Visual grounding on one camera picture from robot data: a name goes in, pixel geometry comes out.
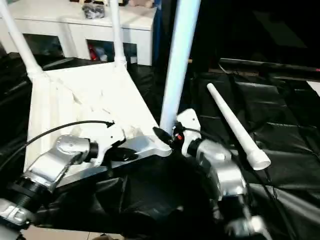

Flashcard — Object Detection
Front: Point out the pink soft object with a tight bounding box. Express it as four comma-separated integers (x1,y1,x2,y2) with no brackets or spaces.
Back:
127,0,157,9

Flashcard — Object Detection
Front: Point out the dark bundle on cabinet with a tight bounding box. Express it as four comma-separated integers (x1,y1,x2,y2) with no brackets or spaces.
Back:
81,2,106,20

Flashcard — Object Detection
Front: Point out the white plastic table top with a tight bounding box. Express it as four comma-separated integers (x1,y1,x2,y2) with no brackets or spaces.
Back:
22,59,174,189

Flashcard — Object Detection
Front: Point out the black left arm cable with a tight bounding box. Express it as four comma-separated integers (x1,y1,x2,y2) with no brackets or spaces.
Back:
0,120,116,172

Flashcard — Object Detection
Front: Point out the red bottle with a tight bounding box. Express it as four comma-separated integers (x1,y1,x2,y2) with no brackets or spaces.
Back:
88,44,98,62

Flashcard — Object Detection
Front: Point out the white cabinet with glass doors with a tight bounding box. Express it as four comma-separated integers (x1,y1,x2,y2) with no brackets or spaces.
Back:
0,0,158,67

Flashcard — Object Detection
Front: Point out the black bar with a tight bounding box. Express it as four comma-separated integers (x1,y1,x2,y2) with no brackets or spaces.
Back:
218,57,320,82

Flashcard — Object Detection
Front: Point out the black plastic mat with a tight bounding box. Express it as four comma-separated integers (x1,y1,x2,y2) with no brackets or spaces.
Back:
0,50,320,238

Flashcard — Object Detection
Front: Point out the white plastic table leg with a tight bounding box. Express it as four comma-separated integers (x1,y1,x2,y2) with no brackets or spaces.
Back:
107,0,129,67
0,0,45,82
158,0,202,147
206,83,272,171

